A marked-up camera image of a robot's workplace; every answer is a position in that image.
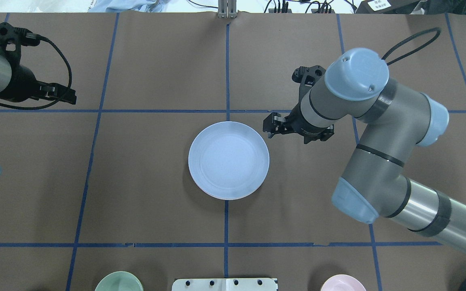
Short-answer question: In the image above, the light blue cloth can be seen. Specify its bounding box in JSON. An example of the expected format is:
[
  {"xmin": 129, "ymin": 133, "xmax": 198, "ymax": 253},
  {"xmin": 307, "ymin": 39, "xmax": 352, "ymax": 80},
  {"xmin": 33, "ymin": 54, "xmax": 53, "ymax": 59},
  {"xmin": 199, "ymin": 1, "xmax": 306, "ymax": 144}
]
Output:
[{"xmin": 88, "ymin": 0, "xmax": 165, "ymax": 13}]

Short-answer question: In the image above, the black box with label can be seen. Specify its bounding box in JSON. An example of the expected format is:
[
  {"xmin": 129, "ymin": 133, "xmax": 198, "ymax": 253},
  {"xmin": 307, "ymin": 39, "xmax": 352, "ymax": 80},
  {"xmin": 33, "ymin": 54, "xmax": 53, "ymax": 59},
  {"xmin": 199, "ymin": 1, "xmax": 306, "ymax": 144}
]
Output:
[{"xmin": 355, "ymin": 0, "xmax": 425, "ymax": 15}]

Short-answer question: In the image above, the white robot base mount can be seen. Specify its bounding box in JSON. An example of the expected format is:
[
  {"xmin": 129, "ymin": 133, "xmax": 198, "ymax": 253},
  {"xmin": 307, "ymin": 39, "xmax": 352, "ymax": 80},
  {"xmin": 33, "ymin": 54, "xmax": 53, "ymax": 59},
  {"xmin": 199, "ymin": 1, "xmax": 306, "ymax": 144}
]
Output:
[{"xmin": 172, "ymin": 278, "xmax": 279, "ymax": 291}]

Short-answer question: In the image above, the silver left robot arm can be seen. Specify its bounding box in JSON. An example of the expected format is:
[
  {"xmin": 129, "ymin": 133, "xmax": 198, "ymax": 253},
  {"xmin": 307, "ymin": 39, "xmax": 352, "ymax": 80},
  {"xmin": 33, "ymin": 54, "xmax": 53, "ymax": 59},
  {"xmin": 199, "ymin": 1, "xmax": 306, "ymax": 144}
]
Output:
[{"xmin": 0, "ymin": 51, "xmax": 76, "ymax": 174}]

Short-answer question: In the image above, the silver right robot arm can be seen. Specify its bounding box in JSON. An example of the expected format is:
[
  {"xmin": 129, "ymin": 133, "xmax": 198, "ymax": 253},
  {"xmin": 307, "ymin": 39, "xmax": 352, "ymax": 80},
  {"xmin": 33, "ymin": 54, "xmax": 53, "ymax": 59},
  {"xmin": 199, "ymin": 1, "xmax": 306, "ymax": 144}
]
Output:
[{"xmin": 263, "ymin": 48, "xmax": 466, "ymax": 254}]

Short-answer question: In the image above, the blue plate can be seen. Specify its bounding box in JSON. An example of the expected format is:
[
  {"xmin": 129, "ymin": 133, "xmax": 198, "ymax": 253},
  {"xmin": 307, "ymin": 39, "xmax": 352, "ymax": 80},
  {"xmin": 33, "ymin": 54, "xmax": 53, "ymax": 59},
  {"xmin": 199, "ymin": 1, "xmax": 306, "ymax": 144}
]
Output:
[{"xmin": 187, "ymin": 121, "xmax": 270, "ymax": 200}]

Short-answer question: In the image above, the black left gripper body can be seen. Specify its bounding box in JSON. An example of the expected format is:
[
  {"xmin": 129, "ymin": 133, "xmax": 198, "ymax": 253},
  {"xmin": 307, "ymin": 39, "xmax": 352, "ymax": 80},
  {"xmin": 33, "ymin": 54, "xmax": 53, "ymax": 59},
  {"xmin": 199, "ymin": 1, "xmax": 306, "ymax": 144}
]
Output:
[{"xmin": 5, "ymin": 65, "xmax": 57, "ymax": 102}]

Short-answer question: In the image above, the grey aluminium frame post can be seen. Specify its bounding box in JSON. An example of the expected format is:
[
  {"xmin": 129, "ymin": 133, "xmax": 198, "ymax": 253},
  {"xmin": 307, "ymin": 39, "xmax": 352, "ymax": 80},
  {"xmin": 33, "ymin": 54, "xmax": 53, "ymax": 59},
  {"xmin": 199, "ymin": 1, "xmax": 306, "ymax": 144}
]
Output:
[{"xmin": 218, "ymin": 0, "xmax": 238, "ymax": 19}]

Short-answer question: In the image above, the green bowl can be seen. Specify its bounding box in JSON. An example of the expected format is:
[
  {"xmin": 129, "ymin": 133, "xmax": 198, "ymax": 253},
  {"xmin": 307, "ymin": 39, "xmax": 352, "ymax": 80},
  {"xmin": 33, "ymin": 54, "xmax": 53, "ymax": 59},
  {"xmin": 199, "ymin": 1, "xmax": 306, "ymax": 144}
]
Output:
[{"xmin": 94, "ymin": 271, "xmax": 144, "ymax": 291}]

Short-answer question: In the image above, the pink bowl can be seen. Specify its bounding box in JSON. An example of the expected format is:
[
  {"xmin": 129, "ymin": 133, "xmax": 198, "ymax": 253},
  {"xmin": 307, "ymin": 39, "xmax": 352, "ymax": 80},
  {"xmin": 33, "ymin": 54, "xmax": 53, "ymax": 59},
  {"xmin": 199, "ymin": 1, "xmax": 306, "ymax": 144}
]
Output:
[{"xmin": 320, "ymin": 274, "xmax": 366, "ymax": 291}]

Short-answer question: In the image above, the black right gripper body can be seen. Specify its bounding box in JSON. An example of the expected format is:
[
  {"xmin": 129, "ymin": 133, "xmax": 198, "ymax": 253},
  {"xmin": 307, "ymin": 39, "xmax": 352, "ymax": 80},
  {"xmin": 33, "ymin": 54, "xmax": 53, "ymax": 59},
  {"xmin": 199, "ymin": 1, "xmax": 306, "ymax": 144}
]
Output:
[{"xmin": 284, "ymin": 104, "xmax": 335, "ymax": 144}]

